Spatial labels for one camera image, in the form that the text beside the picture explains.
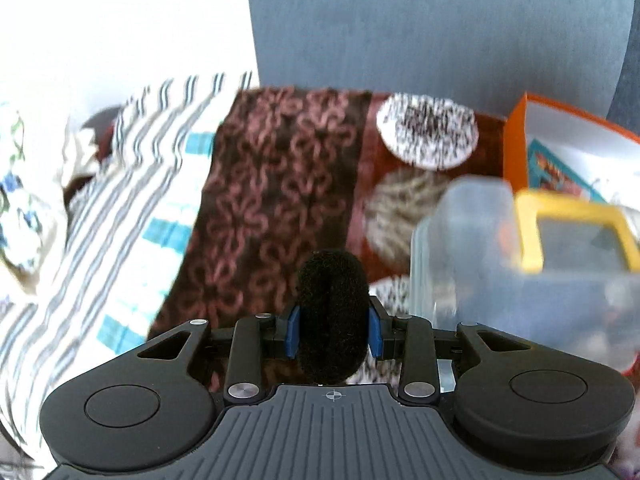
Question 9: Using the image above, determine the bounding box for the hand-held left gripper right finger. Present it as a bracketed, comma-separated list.
[366, 297, 532, 406]

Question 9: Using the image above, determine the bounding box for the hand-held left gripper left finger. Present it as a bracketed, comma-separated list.
[137, 306, 301, 406]

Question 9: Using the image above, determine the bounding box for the black scrunchie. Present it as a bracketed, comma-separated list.
[296, 250, 372, 385]

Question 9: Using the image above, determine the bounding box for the orange cardboard box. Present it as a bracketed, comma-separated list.
[502, 92, 640, 211]

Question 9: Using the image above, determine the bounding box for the teal printed packet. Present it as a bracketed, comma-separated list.
[525, 139, 608, 203]

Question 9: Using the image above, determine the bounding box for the maroon printed blanket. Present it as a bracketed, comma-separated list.
[147, 87, 508, 391]

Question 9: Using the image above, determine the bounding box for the striped bed sheet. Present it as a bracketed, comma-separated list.
[0, 72, 256, 461]

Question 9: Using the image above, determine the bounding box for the floral pillow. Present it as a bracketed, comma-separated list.
[0, 102, 66, 281]

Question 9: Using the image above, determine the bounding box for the grey upholstered headboard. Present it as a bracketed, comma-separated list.
[243, 0, 640, 121]

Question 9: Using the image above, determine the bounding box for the clear plastic box yellow handle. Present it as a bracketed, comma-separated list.
[410, 177, 640, 376]

